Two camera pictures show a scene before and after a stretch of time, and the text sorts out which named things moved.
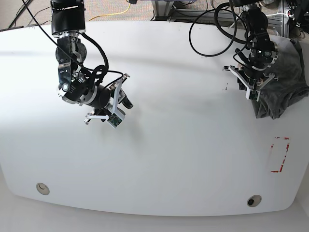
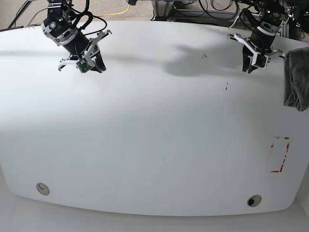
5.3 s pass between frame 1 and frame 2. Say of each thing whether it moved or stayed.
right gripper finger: moved
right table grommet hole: stayed
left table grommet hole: stayed
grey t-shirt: moved
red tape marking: stayed
